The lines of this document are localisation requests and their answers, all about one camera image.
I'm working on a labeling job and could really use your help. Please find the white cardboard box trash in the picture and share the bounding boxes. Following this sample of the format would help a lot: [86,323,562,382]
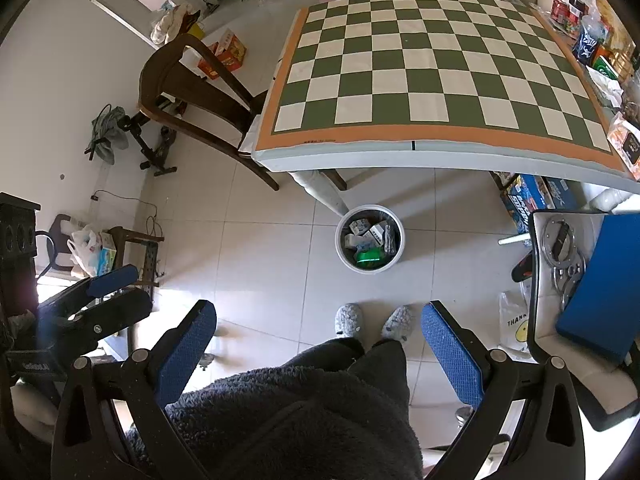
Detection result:
[348,218,371,236]

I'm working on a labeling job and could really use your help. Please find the blue seat cushion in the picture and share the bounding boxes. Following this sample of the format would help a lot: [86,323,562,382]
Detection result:
[555,214,640,365]

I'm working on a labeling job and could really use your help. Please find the blue snack carton box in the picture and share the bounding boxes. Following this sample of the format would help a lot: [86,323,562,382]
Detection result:
[500,174,578,234]

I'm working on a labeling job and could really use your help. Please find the left grey fluffy slipper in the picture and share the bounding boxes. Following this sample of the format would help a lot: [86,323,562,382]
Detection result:
[334,304,363,340]

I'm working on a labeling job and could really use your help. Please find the white table leg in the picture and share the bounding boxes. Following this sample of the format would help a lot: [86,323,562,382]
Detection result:
[290,170,348,217]

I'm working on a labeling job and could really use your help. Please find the orange red carton box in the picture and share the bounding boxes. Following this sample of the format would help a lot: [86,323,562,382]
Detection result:
[198,29,246,80]

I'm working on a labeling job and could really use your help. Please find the grey fluffy slipper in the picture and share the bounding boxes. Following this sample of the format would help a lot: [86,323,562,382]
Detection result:
[381,306,414,344]
[334,304,363,340]

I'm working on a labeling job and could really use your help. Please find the white round trash bin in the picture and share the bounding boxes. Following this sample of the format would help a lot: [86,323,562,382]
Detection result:
[334,205,406,275]

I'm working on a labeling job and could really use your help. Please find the green plastic wrapper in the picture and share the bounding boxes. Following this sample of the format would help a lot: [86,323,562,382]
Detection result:
[354,247,388,269]

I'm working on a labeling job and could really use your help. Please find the black exercise bike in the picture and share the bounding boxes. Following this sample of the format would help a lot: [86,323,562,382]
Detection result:
[117,112,178,177]

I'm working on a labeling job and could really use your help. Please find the dark wooden chair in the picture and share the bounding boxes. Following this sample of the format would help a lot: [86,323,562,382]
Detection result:
[138,34,279,191]

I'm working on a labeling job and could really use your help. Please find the green white checkered tablecloth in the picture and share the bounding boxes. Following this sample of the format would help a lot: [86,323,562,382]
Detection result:
[256,0,627,177]

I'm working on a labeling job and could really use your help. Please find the black red shoe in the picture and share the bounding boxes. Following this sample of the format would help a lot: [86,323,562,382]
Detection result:
[511,252,534,283]

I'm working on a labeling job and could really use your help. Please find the right grey fluffy slipper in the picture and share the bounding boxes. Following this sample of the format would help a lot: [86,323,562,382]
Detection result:
[381,306,414,344]

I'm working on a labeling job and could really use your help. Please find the black fluffy trouser legs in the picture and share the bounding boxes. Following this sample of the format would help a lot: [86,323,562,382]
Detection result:
[166,338,423,479]

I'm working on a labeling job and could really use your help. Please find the white smiley plastic bag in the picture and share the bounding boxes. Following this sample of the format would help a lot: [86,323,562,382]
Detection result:
[499,292,528,353]

